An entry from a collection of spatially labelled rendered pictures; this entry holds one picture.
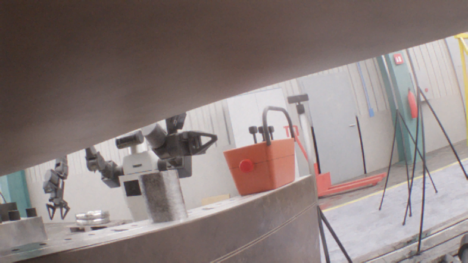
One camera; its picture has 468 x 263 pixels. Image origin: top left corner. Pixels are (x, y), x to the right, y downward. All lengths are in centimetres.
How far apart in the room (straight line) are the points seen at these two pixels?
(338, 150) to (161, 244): 686
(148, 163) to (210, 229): 122
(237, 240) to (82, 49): 64
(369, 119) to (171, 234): 708
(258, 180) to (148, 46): 81
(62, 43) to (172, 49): 9
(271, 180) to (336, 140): 639
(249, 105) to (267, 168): 589
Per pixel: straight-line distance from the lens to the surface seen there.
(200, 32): 23
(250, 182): 102
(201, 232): 68
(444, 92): 865
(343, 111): 743
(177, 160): 180
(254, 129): 103
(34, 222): 153
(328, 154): 733
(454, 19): 32
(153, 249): 58
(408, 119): 677
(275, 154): 100
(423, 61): 852
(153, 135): 113
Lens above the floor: 76
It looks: 5 degrees up
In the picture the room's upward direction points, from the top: 11 degrees counter-clockwise
